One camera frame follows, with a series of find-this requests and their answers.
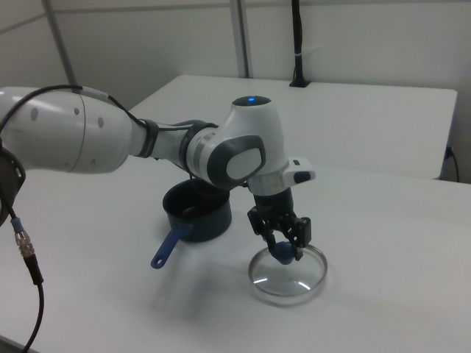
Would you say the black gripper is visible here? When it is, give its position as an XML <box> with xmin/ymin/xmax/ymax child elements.
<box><xmin>247</xmin><ymin>188</ymin><xmax>314</xmax><ymax>263</ymax></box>

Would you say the glass lid with blue knob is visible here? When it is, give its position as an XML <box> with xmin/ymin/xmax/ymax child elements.
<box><xmin>247</xmin><ymin>240</ymin><xmax>329</xmax><ymax>307</ymax></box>

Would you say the black pole with clamp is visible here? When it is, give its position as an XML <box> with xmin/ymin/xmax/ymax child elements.
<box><xmin>288</xmin><ymin>0</ymin><xmax>312</xmax><ymax>88</ymax></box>

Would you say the dark saucepan with blue handle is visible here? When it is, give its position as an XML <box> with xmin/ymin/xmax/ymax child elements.
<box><xmin>149</xmin><ymin>179</ymin><xmax>233</xmax><ymax>271</ymax></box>

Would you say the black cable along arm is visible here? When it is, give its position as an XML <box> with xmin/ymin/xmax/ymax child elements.
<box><xmin>0</xmin><ymin>85</ymin><xmax>222</xmax><ymax>139</ymax></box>

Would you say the black cable with metal connector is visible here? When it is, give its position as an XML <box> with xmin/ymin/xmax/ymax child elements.
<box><xmin>8</xmin><ymin>205</ymin><xmax>47</xmax><ymax>353</ymax></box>

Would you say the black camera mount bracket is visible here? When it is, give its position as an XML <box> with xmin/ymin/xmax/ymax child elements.
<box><xmin>0</xmin><ymin>138</ymin><xmax>28</xmax><ymax>229</ymax></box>

